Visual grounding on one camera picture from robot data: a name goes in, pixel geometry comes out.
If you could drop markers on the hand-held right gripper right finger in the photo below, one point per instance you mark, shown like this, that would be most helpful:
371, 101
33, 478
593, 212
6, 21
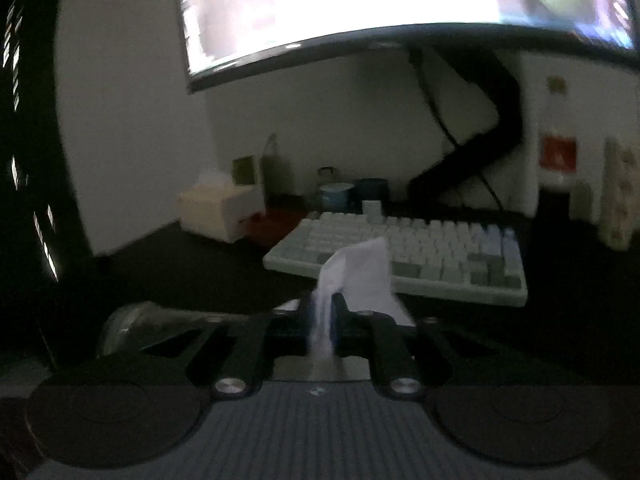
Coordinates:
336, 315

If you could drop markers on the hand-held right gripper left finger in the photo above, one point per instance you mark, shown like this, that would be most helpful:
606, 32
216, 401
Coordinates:
307, 310

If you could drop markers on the white tissue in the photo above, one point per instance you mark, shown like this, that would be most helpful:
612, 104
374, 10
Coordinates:
365, 270

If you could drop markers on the red mat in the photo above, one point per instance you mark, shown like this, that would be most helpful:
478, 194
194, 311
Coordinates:
280, 220

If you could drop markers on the white grey keyboard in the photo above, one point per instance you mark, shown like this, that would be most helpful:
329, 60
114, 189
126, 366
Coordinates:
425, 250

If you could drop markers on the small white cup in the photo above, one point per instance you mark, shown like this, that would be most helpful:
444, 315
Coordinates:
372, 207

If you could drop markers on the blue and white cup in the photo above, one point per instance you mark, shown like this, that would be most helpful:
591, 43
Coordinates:
337, 195

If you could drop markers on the beige tissue box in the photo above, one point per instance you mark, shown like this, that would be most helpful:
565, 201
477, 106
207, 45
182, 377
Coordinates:
215, 210

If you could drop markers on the small glass jar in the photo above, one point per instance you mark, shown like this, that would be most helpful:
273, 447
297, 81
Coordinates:
326, 175

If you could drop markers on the clear acrylic stand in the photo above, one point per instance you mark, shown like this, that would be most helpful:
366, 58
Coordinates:
271, 160

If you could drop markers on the white power strip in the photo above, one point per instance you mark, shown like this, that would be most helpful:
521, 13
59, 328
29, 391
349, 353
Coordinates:
620, 195

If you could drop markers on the curved computer monitor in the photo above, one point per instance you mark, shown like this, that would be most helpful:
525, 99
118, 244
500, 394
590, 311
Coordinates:
350, 0

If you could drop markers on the black computer tower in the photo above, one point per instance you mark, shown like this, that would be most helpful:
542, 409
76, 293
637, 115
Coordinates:
25, 135

